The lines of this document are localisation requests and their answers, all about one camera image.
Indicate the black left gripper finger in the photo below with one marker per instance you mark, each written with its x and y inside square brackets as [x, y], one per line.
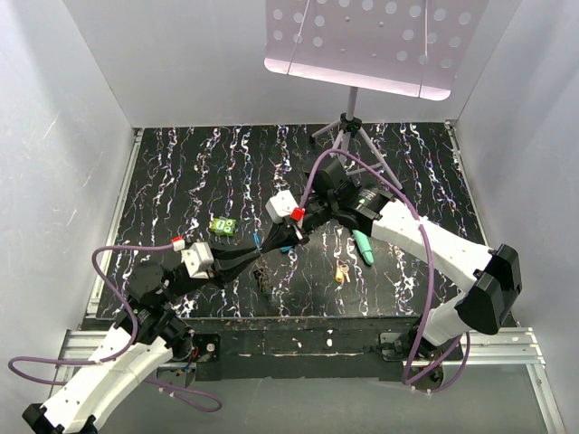
[233, 256]
[225, 271]

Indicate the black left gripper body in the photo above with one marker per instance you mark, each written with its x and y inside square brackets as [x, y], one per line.
[181, 287]

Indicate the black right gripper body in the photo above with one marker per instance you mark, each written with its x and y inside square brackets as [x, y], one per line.
[317, 213]

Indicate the orange capped key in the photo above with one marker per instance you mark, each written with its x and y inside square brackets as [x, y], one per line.
[342, 273]

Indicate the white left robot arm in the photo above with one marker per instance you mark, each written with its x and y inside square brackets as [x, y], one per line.
[147, 334]

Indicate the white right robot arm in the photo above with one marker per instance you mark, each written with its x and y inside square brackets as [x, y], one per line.
[489, 280]

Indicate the green monster key tag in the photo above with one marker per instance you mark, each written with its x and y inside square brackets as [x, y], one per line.
[222, 226]

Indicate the green toy microphone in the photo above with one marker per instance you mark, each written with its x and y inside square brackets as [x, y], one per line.
[364, 247]

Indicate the pink perforated music stand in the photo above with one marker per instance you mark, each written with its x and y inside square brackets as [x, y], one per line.
[414, 49]

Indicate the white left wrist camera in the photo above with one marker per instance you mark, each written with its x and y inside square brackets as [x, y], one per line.
[198, 260]

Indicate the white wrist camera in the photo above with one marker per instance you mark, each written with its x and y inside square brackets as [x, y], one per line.
[198, 260]
[283, 206]

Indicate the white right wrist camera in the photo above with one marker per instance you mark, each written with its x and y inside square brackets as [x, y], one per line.
[283, 206]

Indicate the black table front rail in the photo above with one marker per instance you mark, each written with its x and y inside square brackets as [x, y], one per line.
[296, 347]

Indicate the aluminium frame left rail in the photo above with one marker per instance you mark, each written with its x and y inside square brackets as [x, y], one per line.
[90, 289]

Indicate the aluminium frame rail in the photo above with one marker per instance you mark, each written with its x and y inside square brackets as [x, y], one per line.
[515, 344]
[90, 289]

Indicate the aluminium frame right rail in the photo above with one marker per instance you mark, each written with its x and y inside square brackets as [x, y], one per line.
[515, 344]

